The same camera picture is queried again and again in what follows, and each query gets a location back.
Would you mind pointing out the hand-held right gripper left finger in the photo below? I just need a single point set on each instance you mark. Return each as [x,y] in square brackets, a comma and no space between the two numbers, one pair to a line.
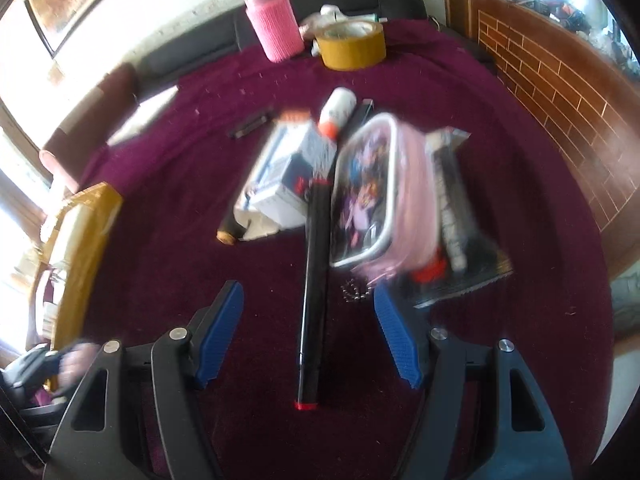
[220,335]

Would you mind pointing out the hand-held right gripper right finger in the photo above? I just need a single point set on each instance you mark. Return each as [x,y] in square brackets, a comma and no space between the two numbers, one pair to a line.
[397,340]

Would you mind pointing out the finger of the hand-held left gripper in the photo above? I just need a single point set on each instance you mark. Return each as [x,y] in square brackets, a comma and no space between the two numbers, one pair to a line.
[35,365]

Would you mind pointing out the black marker red cap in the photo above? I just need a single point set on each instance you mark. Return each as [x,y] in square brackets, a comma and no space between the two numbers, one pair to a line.
[312,285]

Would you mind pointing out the yellow edged tray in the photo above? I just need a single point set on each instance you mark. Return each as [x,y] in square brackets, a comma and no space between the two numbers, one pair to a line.
[95,240]

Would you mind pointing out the white bottle orange cap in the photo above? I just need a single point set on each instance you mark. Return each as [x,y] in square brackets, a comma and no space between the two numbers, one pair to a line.
[337,107]

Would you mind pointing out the white paper scrap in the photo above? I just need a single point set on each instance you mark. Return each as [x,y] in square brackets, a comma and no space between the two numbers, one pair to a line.
[257,227]

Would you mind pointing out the black foil packet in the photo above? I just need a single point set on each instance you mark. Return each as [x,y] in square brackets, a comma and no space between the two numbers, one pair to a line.
[465,220]

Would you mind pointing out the maroon tablecloth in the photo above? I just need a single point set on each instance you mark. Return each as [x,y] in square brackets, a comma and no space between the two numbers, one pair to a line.
[200,185]

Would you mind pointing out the cartoon print pencil case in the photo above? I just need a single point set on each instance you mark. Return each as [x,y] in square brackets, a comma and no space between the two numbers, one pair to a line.
[370,185]

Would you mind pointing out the white adapter box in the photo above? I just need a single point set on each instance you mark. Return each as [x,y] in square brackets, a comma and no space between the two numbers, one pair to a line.
[290,190]

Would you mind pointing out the long white blue box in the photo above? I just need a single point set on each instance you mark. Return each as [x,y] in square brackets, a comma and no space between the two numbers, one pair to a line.
[272,160]

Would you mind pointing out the black pen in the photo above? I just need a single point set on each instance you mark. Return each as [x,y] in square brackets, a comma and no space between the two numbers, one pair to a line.
[361,115]
[250,125]

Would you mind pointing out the maroon armchair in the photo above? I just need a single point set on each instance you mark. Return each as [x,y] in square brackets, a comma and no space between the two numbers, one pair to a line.
[90,120]

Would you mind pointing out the wooden brick pattern cabinet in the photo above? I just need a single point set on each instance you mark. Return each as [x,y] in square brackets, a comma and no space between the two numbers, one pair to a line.
[550,100]

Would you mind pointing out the black sofa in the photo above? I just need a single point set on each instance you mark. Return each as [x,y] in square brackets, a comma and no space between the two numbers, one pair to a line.
[200,45]

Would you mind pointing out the yellow tape roll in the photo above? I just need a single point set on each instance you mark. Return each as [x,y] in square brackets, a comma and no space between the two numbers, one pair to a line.
[350,50]

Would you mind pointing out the pink crochet covered bottle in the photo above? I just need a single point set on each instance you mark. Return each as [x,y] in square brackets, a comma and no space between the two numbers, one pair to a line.
[275,25]

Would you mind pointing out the white crumpled cloth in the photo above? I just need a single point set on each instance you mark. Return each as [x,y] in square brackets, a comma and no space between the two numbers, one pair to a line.
[325,12]

